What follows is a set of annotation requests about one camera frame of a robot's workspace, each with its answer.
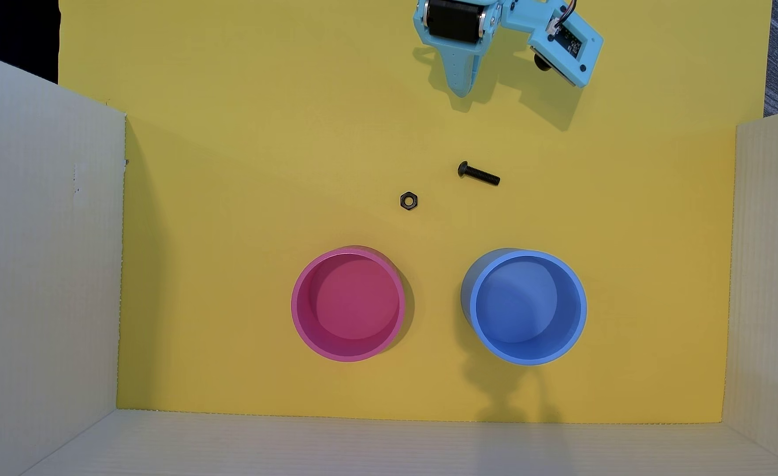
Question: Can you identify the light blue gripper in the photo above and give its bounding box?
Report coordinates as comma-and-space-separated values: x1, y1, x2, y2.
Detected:
413, 0, 514, 97

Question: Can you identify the black bolt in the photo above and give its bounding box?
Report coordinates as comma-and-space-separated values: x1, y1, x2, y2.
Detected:
457, 160, 501, 187

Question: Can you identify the blue round cup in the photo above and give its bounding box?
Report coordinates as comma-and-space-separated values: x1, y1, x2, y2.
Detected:
460, 248, 588, 366

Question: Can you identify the pink round cup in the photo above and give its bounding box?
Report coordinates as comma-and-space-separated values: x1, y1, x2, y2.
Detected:
290, 246, 408, 363

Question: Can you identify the white corrugated cardboard panel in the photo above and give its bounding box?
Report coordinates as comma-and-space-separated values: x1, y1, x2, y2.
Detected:
22, 408, 778, 476
0, 46, 128, 476
721, 104, 778, 474

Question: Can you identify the light blue camera mount box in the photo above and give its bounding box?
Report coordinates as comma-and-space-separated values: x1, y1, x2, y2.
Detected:
500, 0, 605, 89

